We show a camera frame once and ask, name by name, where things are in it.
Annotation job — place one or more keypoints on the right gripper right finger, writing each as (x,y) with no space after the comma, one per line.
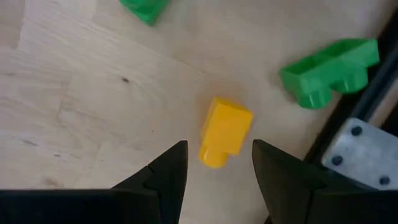
(280,186)

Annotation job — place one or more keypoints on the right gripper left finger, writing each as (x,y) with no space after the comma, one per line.
(168,174)

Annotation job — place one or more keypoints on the yellow one-stud toy block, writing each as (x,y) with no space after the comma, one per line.
(225,130)

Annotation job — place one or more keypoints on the bright green two-stud block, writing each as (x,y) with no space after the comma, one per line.
(329,71)

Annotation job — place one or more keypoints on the bright green toy block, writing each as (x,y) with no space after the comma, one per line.
(144,11)

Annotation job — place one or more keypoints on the silver metal bracket plate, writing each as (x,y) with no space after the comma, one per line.
(360,152)

